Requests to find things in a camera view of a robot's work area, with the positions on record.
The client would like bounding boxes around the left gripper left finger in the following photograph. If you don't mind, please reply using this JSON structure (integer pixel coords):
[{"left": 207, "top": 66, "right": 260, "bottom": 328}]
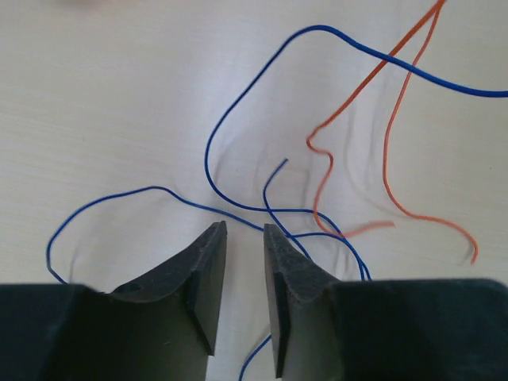
[{"left": 1, "top": 222, "right": 227, "bottom": 380}]

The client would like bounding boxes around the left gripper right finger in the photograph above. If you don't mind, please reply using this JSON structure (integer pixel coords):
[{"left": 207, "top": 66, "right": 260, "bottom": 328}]
[{"left": 264, "top": 224, "right": 507, "bottom": 380}]

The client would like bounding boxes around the blue thin wire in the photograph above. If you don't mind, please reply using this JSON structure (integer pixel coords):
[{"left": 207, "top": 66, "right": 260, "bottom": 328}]
[{"left": 46, "top": 25, "right": 508, "bottom": 381}]

